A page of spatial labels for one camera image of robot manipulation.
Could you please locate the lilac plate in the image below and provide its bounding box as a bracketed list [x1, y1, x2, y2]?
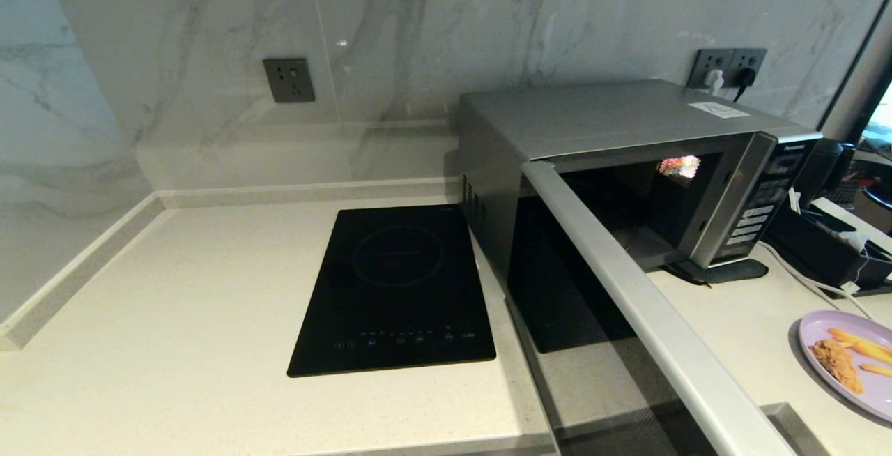
[798, 310, 892, 423]

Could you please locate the black induction cooktop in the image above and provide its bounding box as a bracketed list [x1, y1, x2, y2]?
[287, 204, 498, 378]

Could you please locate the white paper sticker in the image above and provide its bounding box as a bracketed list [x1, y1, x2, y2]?
[688, 101, 752, 119]

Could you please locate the dark grey felt pad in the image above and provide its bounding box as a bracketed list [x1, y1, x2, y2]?
[666, 258, 770, 286]

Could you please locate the black power plug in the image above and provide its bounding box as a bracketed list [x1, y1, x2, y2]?
[732, 68, 758, 103]

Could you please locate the grey cabinet door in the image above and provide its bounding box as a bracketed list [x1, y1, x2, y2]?
[760, 404, 830, 456]

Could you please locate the fried chicken piece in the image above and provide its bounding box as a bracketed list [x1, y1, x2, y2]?
[808, 340, 865, 395]

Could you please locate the dark grey wall socket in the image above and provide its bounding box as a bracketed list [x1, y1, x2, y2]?
[729, 48, 768, 88]
[263, 58, 316, 104]
[687, 48, 731, 89]

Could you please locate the white power cable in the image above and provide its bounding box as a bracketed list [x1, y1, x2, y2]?
[756, 240, 882, 324]

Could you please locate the wire mesh basket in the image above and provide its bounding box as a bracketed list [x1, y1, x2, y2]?
[840, 156, 892, 206]

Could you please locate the dark window frame post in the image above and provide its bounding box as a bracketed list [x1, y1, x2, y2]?
[819, 0, 892, 139]

